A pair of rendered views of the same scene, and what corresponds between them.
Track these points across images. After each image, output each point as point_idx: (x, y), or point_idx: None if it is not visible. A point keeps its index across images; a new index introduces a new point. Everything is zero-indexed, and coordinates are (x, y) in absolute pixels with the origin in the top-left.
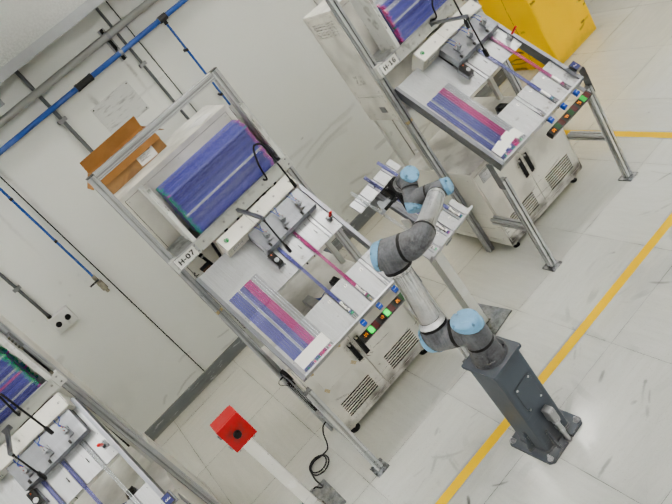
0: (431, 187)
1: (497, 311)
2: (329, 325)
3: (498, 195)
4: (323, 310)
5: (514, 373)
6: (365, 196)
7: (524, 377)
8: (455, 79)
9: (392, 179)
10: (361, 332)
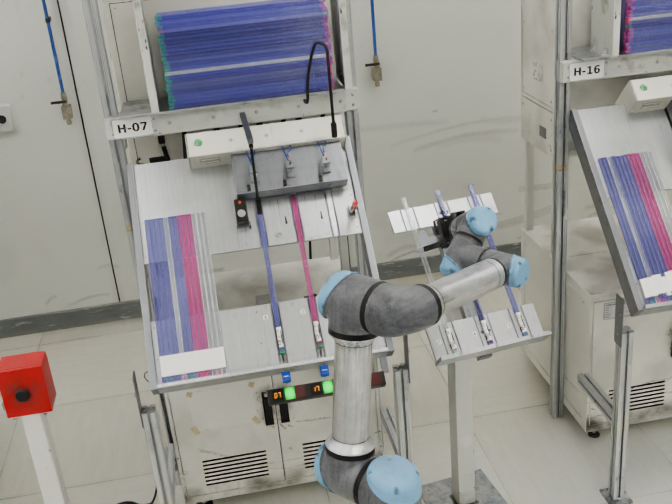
0: (492, 257)
1: (495, 500)
2: (240, 346)
3: (613, 351)
4: (249, 321)
5: None
6: (418, 216)
7: None
8: (663, 154)
9: (458, 213)
10: None
